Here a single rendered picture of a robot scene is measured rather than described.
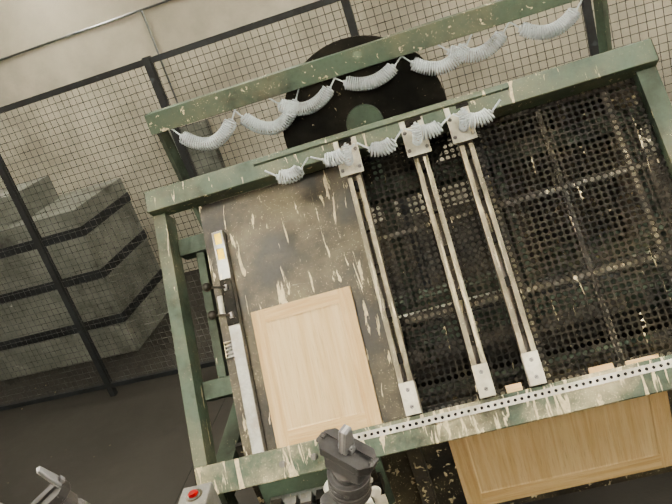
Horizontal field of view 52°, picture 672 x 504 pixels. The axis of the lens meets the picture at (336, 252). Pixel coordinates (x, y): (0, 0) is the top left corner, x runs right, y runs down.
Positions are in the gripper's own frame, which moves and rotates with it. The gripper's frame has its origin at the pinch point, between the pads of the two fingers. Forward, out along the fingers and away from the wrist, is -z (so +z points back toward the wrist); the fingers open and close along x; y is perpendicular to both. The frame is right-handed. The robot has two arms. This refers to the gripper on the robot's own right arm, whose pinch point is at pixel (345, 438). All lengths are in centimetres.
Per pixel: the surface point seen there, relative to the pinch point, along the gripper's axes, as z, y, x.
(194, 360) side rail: 109, 58, 123
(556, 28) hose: 16, 236, 45
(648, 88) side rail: 23, 212, -2
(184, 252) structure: 84, 89, 152
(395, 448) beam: 117, 71, 31
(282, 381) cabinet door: 109, 69, 84
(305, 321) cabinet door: 94, 90, 86
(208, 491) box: 120, 19, 82
